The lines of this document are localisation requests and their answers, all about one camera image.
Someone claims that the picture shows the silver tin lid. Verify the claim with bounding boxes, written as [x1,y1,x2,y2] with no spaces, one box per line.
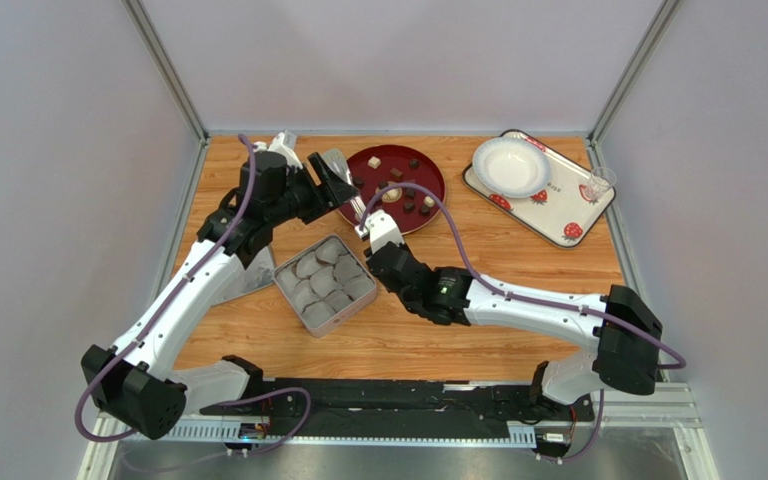
[212,246,277,306]

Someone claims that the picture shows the white paper bowl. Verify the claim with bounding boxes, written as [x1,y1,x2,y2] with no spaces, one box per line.
[472,137,552,199]

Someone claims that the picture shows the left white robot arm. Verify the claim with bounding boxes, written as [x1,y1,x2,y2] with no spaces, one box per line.
[74,134,359,442]

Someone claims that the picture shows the red round tray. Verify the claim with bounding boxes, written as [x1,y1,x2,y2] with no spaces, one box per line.
[347,145,447,234]

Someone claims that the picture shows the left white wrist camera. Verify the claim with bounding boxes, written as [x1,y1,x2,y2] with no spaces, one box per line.
[254,130,297,158]

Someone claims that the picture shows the strawberry pattern tray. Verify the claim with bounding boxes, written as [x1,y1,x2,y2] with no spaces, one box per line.
[461,130,616,249]

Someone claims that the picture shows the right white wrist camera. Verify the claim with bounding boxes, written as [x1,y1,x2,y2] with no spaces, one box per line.
[354,210,405,254]

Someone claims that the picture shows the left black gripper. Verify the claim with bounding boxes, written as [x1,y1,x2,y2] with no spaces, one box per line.
[266,153,360,228]

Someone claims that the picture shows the white round chocolate centre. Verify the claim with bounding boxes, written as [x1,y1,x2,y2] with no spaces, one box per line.
[383,188,400,203]

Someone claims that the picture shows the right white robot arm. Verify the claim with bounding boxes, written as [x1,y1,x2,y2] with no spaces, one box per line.
[364,242,663,405]

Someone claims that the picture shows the square tin box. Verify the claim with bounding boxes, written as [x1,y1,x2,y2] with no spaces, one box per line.
[274,234,378,338]

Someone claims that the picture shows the clear plastic cup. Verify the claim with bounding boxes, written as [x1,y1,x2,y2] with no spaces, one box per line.
[585,167,617,202]

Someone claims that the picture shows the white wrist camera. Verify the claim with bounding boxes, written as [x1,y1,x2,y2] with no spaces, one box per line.
[354,210,405,254]
[254,130,297,158]

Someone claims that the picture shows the metal tongs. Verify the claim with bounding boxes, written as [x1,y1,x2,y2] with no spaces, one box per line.
[321,148,355,187]

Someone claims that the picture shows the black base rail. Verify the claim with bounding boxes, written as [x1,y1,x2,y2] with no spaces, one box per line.
[202,378,596,440]

